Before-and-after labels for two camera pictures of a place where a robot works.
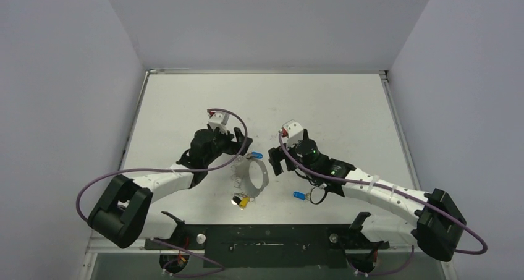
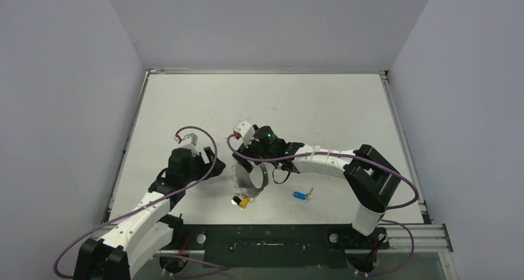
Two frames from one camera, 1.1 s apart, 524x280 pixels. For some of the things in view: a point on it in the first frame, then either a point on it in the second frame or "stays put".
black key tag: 236,200 stays put
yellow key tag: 243,203 stays put
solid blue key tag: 301,196 stays put
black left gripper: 233,148 to 206,167
